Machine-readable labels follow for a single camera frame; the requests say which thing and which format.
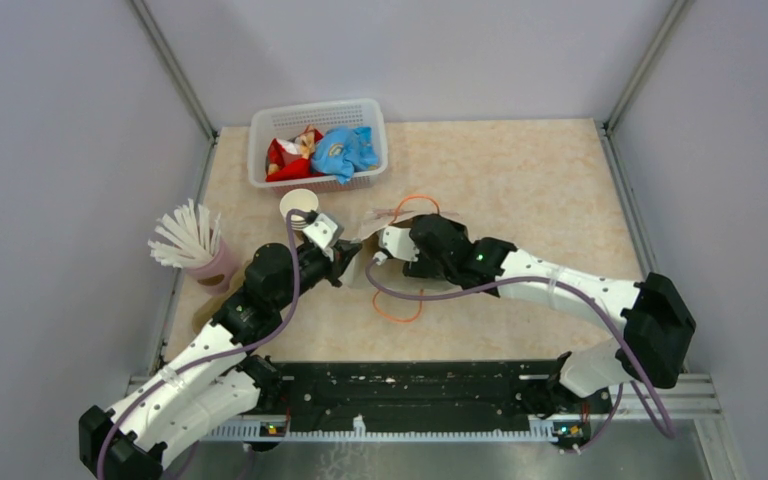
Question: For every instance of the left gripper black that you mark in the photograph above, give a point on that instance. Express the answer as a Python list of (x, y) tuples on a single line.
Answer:
[(343, 252)]

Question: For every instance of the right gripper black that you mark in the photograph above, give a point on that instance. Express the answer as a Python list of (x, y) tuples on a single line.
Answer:
[(421, 267)]

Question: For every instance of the beige paper bag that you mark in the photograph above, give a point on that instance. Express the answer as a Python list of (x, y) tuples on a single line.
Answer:
[(390, 274)]

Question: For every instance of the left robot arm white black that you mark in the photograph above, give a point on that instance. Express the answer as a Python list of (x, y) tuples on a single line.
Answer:
[(217, 376)]

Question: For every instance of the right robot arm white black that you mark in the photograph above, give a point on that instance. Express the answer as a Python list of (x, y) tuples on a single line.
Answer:
[(650, 325)]

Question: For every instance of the stack of paper cups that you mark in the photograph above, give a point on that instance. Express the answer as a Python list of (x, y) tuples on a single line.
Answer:
[(298, 199)]

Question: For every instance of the pink straw holder cup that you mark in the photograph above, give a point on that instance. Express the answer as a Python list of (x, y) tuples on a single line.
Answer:
[(215, 276)]

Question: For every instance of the red cloth toy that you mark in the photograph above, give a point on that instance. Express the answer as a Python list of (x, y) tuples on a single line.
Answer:
[(292, 159)]

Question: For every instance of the blue cloth toy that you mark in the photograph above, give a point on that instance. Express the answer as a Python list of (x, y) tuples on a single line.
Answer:
[(345, 151)]

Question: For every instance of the brown pulp cup carrier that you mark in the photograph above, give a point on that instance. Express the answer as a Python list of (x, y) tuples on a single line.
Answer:
[(204, 313)]

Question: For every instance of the white wrapped straws bundle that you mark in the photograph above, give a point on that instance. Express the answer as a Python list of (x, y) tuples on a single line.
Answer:
[(190, 237)]

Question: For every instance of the white plastic basket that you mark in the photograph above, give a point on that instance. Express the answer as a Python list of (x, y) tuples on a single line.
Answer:
[(288, 121)]

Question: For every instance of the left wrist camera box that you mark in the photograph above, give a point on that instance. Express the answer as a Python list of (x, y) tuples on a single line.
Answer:
[(323, 231)]

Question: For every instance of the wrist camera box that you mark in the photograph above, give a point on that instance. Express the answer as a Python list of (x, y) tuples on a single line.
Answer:
[(395, 243), (323, 231)]

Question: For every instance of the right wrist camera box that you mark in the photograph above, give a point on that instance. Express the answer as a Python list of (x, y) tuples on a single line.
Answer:
[(395, 243)]

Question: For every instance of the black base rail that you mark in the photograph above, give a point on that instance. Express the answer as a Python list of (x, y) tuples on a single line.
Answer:
[(419, 397)]

